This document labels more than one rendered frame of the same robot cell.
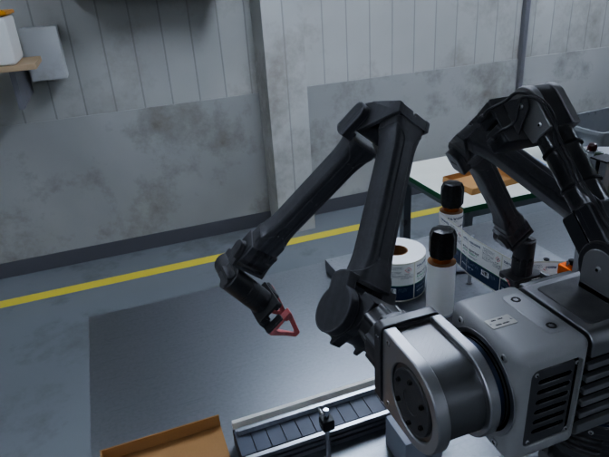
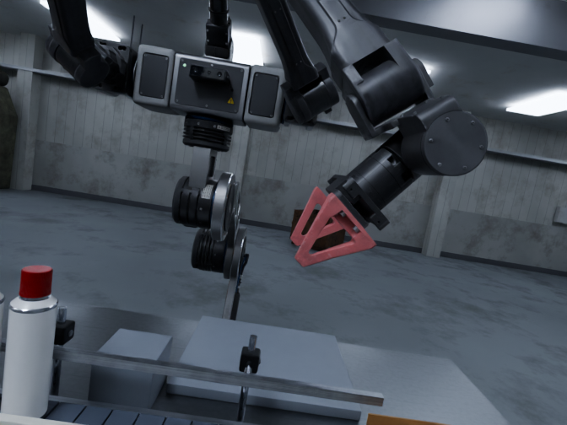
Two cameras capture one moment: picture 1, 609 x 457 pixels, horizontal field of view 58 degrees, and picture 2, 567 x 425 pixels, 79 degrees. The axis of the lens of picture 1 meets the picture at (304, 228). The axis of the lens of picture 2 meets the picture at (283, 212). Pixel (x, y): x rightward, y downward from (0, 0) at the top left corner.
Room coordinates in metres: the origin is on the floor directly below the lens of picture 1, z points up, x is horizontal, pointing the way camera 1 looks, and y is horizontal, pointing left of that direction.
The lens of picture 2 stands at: (1.47, 0.14, 1.26)
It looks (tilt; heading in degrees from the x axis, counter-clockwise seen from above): 6 degrees down; 197
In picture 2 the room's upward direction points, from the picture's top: 10 degrees clockwise
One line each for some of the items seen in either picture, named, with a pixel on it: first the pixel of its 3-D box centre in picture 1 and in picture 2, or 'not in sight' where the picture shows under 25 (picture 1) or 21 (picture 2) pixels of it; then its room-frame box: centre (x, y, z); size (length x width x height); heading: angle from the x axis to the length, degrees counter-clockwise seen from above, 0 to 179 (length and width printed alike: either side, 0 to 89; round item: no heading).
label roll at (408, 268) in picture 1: (396, 268); not in sight; (1.67, -0.31, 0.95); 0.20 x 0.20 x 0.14
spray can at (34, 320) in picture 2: not in sight; (30, 343); (1.14, -0.26, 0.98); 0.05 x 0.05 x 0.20
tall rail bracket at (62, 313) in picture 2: not in sight; (50, 364); (1.09, -0.30, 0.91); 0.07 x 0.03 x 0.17; 19
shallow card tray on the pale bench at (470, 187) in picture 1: (481, 179); not in sight; (2.83, -0.99, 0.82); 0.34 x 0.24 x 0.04; 114
